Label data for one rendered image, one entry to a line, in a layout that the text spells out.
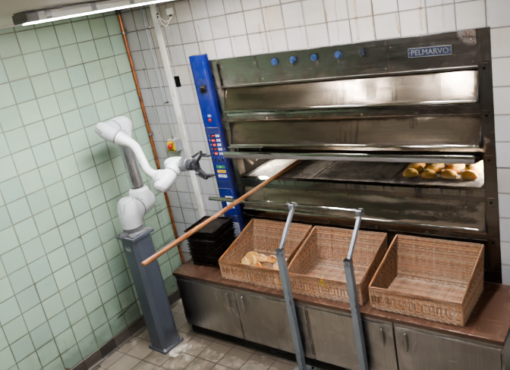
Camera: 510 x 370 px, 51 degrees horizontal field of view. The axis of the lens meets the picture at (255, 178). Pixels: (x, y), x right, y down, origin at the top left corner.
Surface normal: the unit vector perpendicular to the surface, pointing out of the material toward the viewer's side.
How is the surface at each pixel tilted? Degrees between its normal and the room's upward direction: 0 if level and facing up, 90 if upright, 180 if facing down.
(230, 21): 90
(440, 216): 70
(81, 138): 90
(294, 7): 90
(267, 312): 90
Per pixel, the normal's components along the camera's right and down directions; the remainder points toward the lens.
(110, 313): 0.80, 0.04
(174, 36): -0.58, 0.36
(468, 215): -0.60, 0.02
